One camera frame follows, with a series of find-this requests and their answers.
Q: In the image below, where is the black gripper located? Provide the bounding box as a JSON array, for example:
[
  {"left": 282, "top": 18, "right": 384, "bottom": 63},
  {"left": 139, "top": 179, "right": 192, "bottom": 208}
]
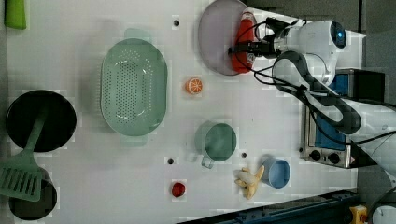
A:
[{"left": 228, "top": 18, "right": 290, "bottom": 58}]

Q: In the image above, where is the red ketchup bottle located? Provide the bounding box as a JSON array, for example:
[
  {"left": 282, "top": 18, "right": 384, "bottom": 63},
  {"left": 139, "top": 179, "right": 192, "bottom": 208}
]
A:
[{"left": 230, "top": 10, "right": 256, "bottom": 74}]

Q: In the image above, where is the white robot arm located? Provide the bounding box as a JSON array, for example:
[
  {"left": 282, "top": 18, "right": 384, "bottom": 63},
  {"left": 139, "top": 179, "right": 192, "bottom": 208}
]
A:
[{"left": 228, "top": 18, "right": 396, "bottom": 177}]

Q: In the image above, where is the grey oval plate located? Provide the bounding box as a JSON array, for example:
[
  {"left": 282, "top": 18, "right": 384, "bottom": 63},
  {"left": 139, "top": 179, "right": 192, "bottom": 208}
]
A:
[{"left": 197, "top": 0, "right": 248, "bottom": 76}]

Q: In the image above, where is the orange slice toy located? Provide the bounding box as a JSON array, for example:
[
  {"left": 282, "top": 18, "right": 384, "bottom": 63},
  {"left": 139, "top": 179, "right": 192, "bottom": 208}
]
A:
[{"left": 185, "top": 77, "right": 203, "bottom": 95}]

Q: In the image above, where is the green mug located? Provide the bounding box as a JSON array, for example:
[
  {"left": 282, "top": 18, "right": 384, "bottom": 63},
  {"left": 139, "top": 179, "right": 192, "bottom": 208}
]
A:
[{"left": 194, "top": 121, "right": 237, "bottom": 169}]

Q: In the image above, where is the green perforated colander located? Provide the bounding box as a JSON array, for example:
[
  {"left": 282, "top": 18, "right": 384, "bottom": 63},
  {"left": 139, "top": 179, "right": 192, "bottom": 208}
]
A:
[{"left": 100, "top": 28, "right": 168, "bottom": 146}]

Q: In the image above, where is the blue bowl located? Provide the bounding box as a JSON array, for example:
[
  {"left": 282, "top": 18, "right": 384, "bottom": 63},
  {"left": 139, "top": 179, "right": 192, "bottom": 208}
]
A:
[{"left": 262, "top": 157, "right": 290, "bottom": 189}]

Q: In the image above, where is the peeled toy banana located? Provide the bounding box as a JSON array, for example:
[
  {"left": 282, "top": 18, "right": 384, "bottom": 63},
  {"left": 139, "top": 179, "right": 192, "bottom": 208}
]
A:
[{"left": 234, "top": 165, "right": 265, "bottom": 200}]

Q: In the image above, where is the small red tomato toy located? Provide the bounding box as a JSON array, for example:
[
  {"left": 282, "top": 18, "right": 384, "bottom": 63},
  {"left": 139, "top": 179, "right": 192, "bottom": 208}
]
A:
[{"left": 171, "top": 182, "right": 186, "bottom": 198}]

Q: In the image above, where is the large black cup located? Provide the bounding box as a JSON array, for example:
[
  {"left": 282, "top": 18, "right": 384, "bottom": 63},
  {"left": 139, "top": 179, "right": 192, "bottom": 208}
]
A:
[{"left": 5, "top": 89, "right": 78, "bottom": 153}]

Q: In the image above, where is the green bottle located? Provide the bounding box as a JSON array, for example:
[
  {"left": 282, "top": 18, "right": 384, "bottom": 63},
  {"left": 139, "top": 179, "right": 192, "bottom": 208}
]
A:
[{"left": 4, "top": 0, "right": 27, "bottom": 30}]

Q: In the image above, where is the green spatula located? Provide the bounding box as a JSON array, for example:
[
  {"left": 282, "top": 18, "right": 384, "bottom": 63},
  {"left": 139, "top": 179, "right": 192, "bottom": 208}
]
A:
[{"left": 0, "top": 112, "right": 47, "bottom": 202}]

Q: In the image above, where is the small black cup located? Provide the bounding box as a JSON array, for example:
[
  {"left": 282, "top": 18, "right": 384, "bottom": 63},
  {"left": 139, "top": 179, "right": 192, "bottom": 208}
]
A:
[{"left": 8, "top": 167, "right": 59, "bottom": 221}]

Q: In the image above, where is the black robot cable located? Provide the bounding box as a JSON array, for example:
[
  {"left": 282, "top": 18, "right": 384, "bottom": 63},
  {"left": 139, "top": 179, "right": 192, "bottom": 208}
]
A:
[{"left": 233, "top": 18, "right": 396, "bottom": 146}]

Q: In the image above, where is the blue metal frame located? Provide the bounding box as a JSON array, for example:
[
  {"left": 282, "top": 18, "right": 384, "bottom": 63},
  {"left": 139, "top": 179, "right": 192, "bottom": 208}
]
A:
[{"left": 178, "top": 189, "right": 396, "bottom": 224}]

